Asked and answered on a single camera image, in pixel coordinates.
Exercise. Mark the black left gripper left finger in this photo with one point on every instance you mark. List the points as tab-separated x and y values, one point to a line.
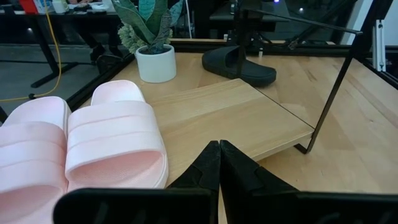
140	207

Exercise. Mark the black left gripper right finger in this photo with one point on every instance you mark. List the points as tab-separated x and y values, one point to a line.
280	208

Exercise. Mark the pink rubber slide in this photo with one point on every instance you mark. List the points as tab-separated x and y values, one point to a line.
31	149
115	137

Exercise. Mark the black rubber slide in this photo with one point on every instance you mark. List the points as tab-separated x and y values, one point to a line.
258	73

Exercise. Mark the snake plant in white pot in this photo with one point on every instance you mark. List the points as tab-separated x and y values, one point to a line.
155	63

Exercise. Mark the small green succulent plant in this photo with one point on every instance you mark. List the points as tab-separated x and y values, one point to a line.
127	39

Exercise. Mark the black background desk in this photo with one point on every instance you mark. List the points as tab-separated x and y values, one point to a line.
43	40

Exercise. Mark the white mug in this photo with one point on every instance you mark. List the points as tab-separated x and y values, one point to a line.
60	6

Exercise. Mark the red box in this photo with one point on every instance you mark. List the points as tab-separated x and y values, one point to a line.
28	6

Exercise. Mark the wooden shelf with black frame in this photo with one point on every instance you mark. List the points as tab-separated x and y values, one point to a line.
230	118

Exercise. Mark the silver aluminium extrusion post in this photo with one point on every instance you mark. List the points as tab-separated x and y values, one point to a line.
379	46

